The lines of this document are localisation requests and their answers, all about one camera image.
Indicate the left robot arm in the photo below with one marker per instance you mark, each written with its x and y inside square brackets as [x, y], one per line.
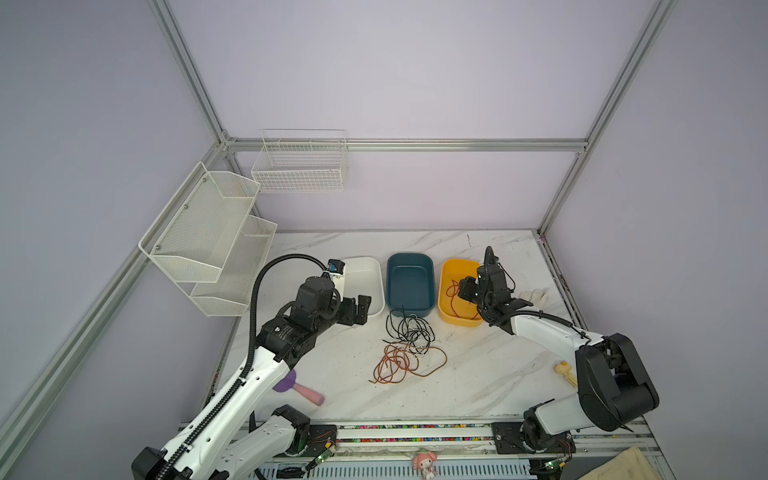
[208, 448]

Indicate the pink doll figure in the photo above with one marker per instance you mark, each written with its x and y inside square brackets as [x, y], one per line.
[424, 464]

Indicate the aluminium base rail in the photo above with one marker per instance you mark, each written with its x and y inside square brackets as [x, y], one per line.
[472, 449]

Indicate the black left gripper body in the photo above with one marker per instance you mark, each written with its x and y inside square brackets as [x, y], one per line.
[346, 315]

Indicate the white mesh lower shelf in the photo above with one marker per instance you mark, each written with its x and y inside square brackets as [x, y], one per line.
[230, 295]

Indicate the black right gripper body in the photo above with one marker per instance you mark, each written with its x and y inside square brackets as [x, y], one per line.
[470, 291]

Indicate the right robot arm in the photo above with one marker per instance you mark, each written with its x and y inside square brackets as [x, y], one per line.
[613, 387]

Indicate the white plastic bin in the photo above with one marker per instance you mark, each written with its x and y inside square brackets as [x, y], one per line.
[363, 276]

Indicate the white mesh upper shelf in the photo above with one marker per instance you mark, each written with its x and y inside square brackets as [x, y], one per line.
[194, 236]

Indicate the dark teal plastic bin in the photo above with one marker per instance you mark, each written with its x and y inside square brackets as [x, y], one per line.
[410, 284]

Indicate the white work glove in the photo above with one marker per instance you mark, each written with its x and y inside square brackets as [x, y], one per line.
[537, 297]

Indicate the small wooden toy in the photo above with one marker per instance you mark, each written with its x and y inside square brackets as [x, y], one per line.
[565, 370]

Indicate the white mesh shelf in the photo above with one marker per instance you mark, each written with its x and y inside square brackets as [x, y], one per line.
[194, 236]
[230, 295]

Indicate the white wire wall basket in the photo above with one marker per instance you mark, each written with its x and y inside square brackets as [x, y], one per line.
[301, 161]

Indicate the purple pink spatula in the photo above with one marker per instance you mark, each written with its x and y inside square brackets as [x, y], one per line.
[289, 382]

